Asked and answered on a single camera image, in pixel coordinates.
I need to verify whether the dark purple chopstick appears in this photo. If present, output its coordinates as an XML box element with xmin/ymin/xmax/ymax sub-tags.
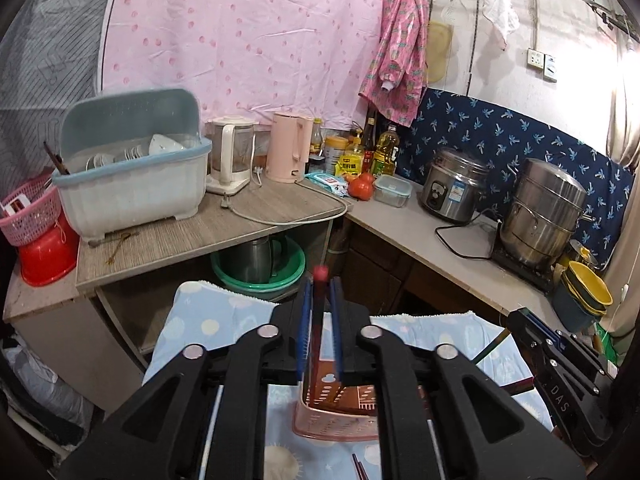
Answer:
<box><xmin>352</xmin><ymin>453</ymin><xmax>364</xmax><ymax>480</ymax></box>

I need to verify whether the red chopstick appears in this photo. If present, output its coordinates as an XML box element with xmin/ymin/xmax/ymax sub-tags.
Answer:
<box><xmin>309</xmin><ymin>266</ymin><xmax>329</xmax><ymax>393</ymax></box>

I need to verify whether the dark green chopstick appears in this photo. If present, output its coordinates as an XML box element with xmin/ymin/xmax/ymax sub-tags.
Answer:
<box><xmin>472</xmin><ymin>328</ymin><xmax>510</xmax><ymax>364</ymax></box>

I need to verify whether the maroon chopstick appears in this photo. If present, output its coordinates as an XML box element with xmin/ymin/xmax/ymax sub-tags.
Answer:
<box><xmin>356</xmin><ymin>460</ymin><xmax>369</xmax><ymax>480</ymax></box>

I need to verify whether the yellow teal bowl stack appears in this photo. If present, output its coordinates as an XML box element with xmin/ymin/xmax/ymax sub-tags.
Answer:
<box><xmin>551</xmin><ymin>261</ymin><xmax>613</xmax><ymax>333</ymax></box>

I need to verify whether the black induction cooker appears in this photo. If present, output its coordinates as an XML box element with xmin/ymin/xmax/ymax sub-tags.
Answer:
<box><xmin>490</xmin><ymin>245</ymin><xmax>554</xmax><ymax>295</ymax></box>

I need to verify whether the light blue patterned tablecloth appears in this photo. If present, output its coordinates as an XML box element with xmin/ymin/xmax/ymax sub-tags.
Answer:
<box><xmin>142</xmin><ymin>279</ymin><xmax>554</xmax><ymax>480</ymax></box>

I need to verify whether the pink perforated utensil basket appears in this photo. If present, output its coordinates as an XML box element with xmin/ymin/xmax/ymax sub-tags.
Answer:
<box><xmin>292</xmin><ymin>360</ymin><xmax>378</xmax><ymax>442</ymax></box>

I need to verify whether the steel stacked steamer pot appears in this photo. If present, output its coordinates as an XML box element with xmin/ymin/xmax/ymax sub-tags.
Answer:
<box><xmin>499</xmin><ymin>158</ymin><xmax>594</xmax><ymax>268</ymax></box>

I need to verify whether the green basin under counter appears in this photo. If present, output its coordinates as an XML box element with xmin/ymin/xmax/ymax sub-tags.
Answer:
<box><xmin>212</xmin><ymin>233</ymin><xmax>306</xmax><ymax>299</ymax></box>

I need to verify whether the red plastic basin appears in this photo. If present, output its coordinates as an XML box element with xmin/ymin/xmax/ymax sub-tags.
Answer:
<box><xmin>18</xmin><ymin>214</ymin><xmax>79</xmax><ymax>287</ymax></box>

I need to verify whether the steel rice cooker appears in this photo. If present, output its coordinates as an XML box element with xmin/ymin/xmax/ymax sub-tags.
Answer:
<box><xmin>420</xmin><ymin>148</ymin><xmax>489</xmax><ymax>224</ymax></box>

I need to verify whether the pink plastic basket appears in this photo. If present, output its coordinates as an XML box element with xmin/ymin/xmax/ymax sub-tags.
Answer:
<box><xmin>1</xmin><ymin>174</ymin><xmax>62</xmax><ymax>247</ymax></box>

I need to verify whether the clear food container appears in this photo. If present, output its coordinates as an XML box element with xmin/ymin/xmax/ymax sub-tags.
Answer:
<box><xmin>373</xmin><ymin>174</ymin><xmax>412</xmax><ymax>208</ymax></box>

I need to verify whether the red tomato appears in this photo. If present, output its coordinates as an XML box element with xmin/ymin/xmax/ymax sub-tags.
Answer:
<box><xmin>347</xmin><ymin>172</ymin><xmax>375</xmax><ymax>202</ymax></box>

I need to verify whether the teal white dish rack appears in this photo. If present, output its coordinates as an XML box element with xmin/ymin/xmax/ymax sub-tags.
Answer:
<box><xmin>52</xmin><ymin>88</ymin><xmax>212</xmax><ymax>242</ymax></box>

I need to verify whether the wet wipes pack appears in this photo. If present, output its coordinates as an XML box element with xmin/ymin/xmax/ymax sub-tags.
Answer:
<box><xmin>305</xmin><ymin>171</ymin><xmax>348</xmax><ymax>197</ymax></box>

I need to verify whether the yellow oil bottle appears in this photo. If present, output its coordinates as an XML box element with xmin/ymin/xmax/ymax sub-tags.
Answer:
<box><xmin>371</xmin><ymin>124</ymin><xmax>399</xmax><ymax>177</ymax></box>

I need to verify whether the blue floral backsplash cloth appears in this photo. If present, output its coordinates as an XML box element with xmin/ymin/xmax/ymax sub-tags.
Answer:
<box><xmin>397</xmin><ymin>89</ymin><xmax>634</xmax><ymax>266</ymax></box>

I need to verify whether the yellow seasoning bag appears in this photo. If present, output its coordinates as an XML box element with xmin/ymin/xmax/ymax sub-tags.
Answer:
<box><xmin>334</xmin><ymin>152</ymin><xmax>364</xmax><ymax>178</ymax></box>

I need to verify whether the dark soy sauce bottle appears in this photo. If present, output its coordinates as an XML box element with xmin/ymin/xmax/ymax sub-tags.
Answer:
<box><xmin>361</xmin><ymin>112</ymin><xmax>376</xmax><ymax>172</ymax></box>

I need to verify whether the pink electric kettle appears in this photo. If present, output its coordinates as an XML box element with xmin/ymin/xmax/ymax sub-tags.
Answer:
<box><xmin>266</xmin><ymin>113</ymin><xmax>314</xmax><ymax>183</ymax></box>

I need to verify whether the pink floral apron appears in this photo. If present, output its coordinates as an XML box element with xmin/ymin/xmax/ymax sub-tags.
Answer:
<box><xmin>359</xmin><ymin>0</ymin><xmax>430</xmax><ymax>127</ymax></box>

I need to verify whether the white hanging cloth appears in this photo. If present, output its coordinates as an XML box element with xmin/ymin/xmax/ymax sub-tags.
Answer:
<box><xmin>483</xmin><ymin>0</ymin><xmax>520</xmax><ymax>51</ymax></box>

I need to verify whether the pink dotted curtain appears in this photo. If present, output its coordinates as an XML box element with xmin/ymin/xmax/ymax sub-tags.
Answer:
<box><xmin>99</xmin><ymin>0</ymin><xmax>383</xmax><ymax>130</ymax></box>

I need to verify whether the grey striped curtain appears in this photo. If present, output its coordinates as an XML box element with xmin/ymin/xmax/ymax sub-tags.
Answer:
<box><xmin>1</xmin><ymin>0</ymin><xmax>107</xmax><ymax>196</ymax></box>

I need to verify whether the black power cable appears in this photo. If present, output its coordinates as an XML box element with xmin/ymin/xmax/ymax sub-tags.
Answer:
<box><xmin>433</xmin><ymin>209</ymin><xmax>501</xmax><ymax>262</ymax></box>

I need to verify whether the wall power socket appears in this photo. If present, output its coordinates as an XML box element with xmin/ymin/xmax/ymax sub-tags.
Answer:
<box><xmin>526</xmin><ymin>49</ymin><xmax>558</xmax><ymax>82</ymax></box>

